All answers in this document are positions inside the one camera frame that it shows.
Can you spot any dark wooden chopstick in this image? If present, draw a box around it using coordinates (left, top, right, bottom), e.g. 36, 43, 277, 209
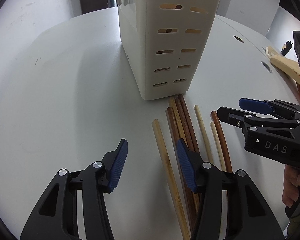
175, 99, 194, 151

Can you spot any cream plastic utensil holder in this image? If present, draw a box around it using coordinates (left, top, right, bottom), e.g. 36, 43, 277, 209
117, 0, 219, 100

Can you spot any light bamboo chopstick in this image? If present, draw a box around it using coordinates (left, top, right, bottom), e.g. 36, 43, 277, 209
152, 119, 190, 239

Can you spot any person's right hand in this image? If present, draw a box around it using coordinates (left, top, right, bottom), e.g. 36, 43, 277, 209
282, 165, 300, 208

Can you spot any reddish brown wooden chopstick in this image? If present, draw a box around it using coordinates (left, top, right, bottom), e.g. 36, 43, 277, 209
178, 94, 200, 154

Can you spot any tan wooden chopstick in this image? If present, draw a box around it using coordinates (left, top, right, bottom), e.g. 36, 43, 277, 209
169, 97, 186, 141

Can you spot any curved reddish brown chopstick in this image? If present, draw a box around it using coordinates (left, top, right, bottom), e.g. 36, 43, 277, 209
211, 111, 233, 173

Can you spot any black object on far desk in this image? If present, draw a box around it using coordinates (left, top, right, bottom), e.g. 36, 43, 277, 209
281, 41, 293, 56

